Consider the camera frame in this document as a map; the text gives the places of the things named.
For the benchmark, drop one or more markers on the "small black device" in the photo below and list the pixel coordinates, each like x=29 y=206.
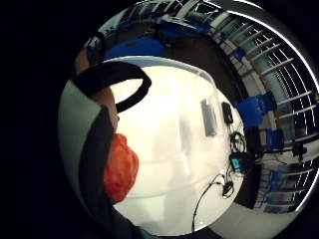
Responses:
x=227 y=113

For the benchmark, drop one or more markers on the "white window frame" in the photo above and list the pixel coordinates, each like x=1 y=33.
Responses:
x=285 y=76

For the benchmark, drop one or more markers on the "black device with teal screen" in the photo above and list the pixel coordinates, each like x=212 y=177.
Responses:
x=240 y=162

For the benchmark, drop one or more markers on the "orange knobbly soft object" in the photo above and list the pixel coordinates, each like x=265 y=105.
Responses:
x=121 y=167

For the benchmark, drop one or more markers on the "blue round seat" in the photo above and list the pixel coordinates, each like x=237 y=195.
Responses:
x=136 y=48

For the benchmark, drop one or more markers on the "black case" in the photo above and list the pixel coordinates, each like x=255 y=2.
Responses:
x=249 y=189

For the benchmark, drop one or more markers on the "black tripod stand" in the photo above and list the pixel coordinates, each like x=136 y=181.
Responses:
x=299 y=149

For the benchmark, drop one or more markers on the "large blue chair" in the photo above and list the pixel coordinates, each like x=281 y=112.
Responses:
x=252 y=109

